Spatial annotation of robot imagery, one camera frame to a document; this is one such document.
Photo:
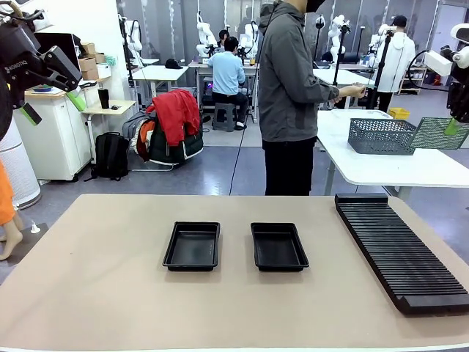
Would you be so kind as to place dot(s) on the black pole stand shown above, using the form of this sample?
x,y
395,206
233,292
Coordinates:
x,y
339,62

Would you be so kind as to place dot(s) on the grey work desk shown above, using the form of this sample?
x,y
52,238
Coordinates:
x,y
199,73

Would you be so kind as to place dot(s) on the white desk with cap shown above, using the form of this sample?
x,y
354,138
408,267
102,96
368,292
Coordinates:
x,y
157,73

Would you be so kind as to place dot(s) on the seated person light blue shirt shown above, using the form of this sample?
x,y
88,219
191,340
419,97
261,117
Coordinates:
x,y
227,73

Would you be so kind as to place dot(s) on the large white table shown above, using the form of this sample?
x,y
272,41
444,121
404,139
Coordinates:
x,y
384,168

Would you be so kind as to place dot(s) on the black plastic ESD tray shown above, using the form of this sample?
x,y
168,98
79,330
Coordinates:
x,y
190,249
278,249

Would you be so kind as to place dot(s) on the colourful bowl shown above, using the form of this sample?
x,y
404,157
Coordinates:
x,y
42,88

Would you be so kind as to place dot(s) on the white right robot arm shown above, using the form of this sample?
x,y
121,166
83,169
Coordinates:
x,y
438,63

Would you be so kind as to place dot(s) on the white perforated air purifier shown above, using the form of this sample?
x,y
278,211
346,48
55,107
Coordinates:
x,y
22,172

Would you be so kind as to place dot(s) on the small white floor object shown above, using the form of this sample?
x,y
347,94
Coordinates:
x,y
35,228

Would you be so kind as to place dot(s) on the small cardboard box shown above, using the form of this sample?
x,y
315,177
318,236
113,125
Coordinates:
x,y
88,48
90,74
100,58
86,64

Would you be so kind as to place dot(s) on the grey plastic mesh basket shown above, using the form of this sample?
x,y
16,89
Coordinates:
x,y
381,137

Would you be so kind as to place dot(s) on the green perforated circuit board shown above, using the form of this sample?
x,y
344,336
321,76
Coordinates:
x,y
432,133

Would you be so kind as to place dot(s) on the yellow box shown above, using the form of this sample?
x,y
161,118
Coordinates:
x,y
399,113

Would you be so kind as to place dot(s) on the black keyboard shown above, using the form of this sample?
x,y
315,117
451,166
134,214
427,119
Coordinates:
x,y
88,84

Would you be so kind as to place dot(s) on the red jacket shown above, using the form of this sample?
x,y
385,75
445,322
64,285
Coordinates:
x,y
176,113

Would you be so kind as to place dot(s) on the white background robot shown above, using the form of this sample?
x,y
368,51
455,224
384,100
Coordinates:
x,y
205,34
337,31
132,34
251,38

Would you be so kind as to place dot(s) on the dark green jacket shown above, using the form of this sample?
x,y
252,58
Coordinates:
x,y
190,146

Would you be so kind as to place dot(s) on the grey bag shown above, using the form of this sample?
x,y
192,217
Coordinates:
x,y
132,128

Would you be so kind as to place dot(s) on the person's right hand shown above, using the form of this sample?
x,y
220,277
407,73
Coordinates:
x,y
351,91

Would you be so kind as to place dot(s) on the orange garment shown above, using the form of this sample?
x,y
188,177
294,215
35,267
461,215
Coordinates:
x,y
144,135

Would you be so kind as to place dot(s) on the dark-haired person behind desk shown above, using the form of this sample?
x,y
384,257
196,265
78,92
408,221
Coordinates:
x,y
223,36

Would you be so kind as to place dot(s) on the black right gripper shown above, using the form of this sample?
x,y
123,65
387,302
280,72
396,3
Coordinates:
x,y
459,102

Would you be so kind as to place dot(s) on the black backpack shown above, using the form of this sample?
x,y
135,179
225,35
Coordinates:
x,y
110,154

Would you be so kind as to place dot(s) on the black slotted board rack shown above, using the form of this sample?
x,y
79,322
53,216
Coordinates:
x,y
395,253

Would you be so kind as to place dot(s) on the white background table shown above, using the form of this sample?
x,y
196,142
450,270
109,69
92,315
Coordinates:
x,y
340,77

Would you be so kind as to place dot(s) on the small wooden side table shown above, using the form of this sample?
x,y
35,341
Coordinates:
x,y
117,106

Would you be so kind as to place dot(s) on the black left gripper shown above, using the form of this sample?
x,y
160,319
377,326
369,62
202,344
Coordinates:
x,y
18,55

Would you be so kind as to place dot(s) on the black camera tripod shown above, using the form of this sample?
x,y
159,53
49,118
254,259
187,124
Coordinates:
x,y
379,73

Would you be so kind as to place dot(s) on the person's right forearm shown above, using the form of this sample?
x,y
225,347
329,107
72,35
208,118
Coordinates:
x,y
324,89

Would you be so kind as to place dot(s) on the black computer monitor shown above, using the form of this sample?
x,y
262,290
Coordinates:
x,y
60,38

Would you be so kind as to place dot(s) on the black tumbler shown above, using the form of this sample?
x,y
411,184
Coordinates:
x,y
103,98

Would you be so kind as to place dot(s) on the black cap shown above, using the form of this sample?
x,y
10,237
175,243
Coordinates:
x,y
173,64

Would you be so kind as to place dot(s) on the mannequin with orange garment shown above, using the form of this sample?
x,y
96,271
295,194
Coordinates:
x,y
5,190

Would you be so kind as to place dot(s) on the grey plastic stool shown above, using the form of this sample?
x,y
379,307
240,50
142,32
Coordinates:
x,y
223,115

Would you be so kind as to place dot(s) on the person in white coat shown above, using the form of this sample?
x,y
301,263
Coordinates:
x,y
397,62

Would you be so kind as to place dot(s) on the person in grey jacket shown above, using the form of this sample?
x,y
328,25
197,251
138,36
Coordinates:
x,y
282,91

